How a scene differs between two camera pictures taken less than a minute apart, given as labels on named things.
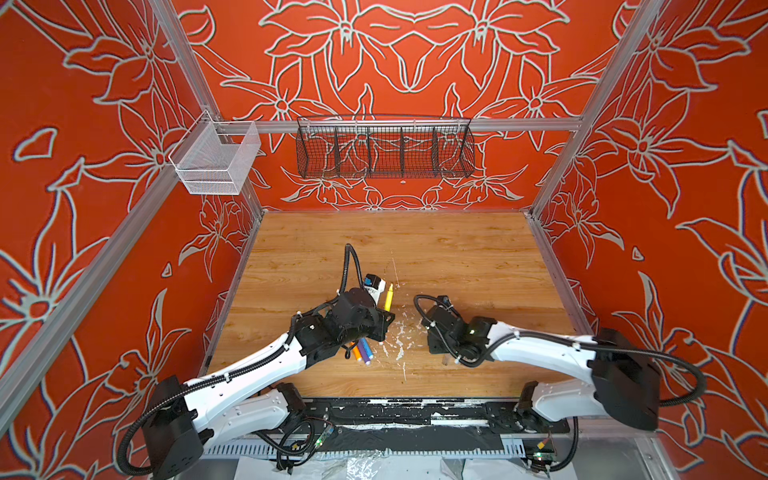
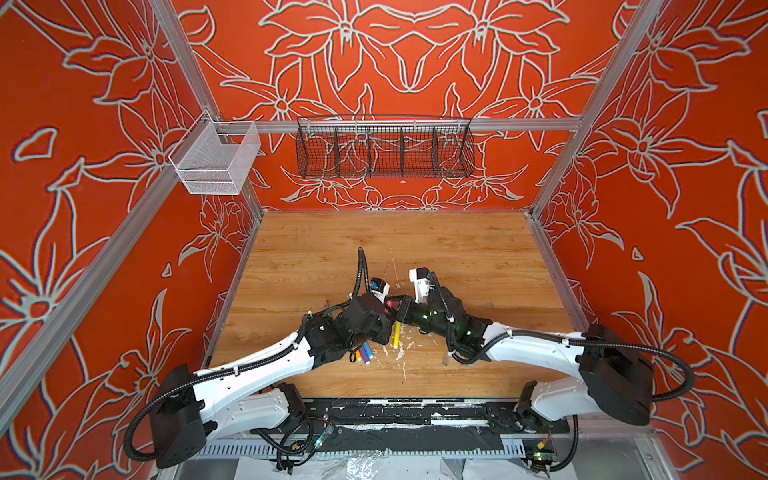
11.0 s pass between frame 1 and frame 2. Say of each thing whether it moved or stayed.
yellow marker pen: moved
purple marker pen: stayed
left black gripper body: stayed
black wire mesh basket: stayed
